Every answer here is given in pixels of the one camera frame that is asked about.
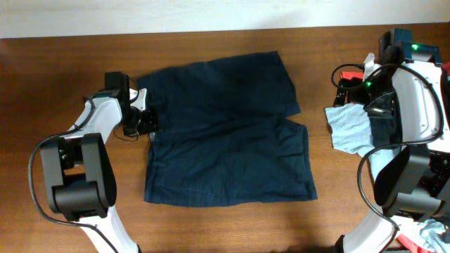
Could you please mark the navy blue shorts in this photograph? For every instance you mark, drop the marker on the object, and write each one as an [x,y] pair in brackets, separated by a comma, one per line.
[225,135]

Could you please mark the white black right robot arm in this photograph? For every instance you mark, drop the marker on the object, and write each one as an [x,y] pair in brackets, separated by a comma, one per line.
[411,178]

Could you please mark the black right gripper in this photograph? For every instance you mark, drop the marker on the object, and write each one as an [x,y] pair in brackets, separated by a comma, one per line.
[354,96]

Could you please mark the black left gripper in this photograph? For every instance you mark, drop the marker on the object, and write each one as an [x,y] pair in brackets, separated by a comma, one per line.
[150,124]

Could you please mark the light blue patterned cloth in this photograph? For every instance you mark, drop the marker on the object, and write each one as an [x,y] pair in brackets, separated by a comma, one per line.
[350,129]

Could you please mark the dark navy garment pile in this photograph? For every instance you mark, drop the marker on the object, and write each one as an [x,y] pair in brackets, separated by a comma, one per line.
[384,118]

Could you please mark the red orange garment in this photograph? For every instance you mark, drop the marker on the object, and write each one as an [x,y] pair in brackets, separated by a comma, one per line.
[350,75]

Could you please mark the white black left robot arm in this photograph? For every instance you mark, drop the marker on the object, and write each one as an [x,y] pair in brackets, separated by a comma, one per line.
[78,176]

